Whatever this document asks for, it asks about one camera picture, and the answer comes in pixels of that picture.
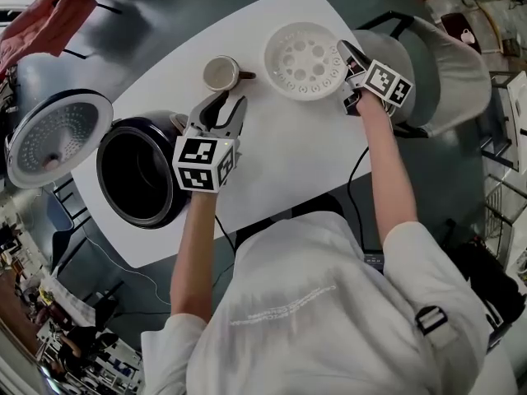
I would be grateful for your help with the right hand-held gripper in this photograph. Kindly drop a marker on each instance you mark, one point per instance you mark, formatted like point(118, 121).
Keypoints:
point(385, 80)

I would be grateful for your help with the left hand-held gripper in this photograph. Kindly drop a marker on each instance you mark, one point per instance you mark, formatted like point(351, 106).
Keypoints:
point(197, 156)

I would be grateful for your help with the black rice cooker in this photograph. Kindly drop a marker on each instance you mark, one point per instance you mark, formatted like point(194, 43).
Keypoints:
point(166, 132)

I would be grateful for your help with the white steamer tray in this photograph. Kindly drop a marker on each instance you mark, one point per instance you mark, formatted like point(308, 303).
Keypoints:
point(284, 78)

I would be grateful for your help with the person's left forearm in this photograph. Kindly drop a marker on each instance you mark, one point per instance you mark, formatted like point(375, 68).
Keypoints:
point(193, 253)

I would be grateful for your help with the person's right forearm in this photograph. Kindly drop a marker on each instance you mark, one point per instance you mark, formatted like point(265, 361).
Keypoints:
point(389, 171)

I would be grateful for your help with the grey fabric chair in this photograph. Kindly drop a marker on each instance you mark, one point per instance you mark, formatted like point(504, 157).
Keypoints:
point(449, 80)

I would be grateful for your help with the white appliance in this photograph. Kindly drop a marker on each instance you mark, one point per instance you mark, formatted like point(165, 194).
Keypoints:
point(518, 113)

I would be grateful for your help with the small black box device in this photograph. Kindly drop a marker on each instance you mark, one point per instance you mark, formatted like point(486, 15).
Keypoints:
point(374, 259)

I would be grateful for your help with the blue chair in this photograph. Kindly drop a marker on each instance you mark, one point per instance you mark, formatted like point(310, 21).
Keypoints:
point(62, 216)

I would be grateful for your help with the pink cloth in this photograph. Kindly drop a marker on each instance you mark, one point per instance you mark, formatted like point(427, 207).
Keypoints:
point(41, 19)

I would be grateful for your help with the person's torso in white shirt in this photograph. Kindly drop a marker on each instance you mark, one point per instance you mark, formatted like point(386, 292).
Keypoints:
point(313, 303)

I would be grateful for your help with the black frame chair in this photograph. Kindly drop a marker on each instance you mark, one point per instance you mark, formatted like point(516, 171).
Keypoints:
point(109, 8)

